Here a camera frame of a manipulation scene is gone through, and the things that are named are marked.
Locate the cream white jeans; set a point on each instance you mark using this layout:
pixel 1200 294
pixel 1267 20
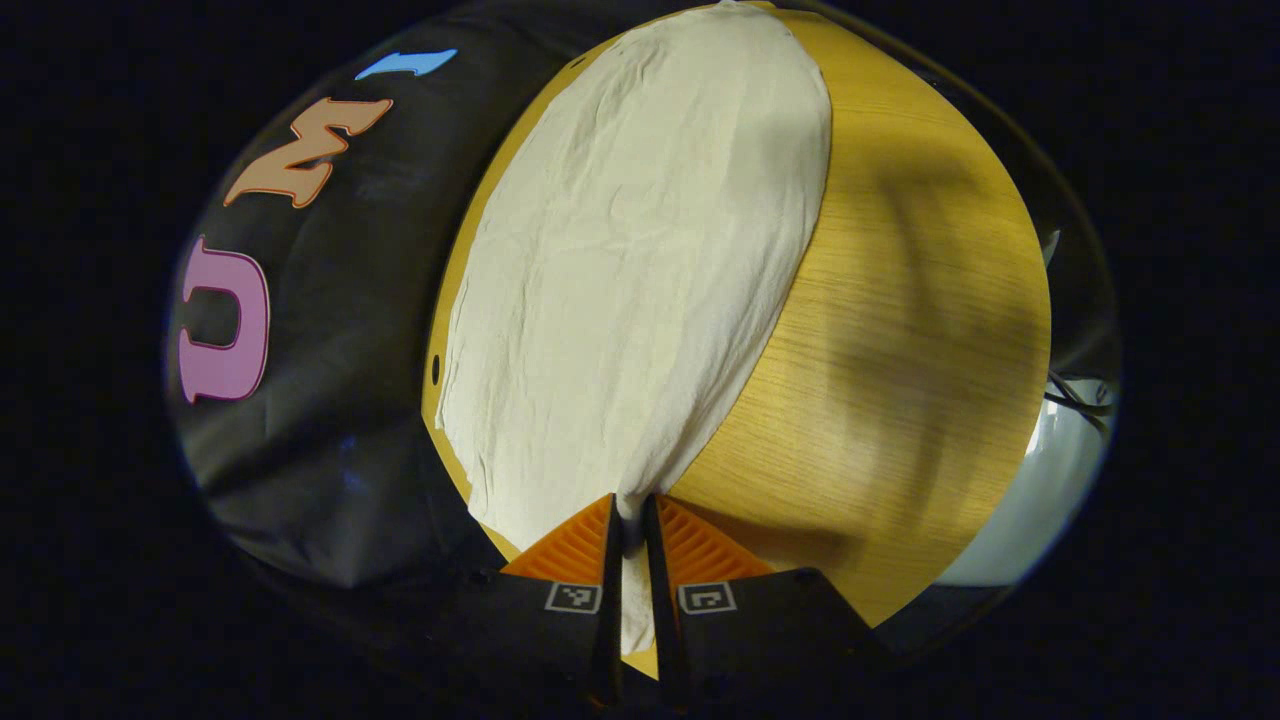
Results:
pixel 630 280

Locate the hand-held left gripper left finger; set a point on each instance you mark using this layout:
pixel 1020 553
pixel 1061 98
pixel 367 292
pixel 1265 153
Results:
pixel 612 600

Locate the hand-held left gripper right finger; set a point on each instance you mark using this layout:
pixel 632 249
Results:
pixel 660 610

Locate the black backdrop cloth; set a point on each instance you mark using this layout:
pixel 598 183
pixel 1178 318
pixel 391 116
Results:
pixel 340 400

